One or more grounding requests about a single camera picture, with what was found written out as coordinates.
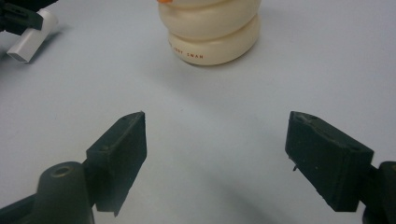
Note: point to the white table mat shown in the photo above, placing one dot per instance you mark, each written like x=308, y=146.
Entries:
x=202, y=109

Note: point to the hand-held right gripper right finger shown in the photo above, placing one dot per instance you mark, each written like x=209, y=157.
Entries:
x=327, y=161

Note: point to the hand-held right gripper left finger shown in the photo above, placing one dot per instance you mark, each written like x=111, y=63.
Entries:
x=121, y=161

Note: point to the cream ribbed pen holder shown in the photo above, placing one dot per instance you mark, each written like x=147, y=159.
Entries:
x=211, y=31

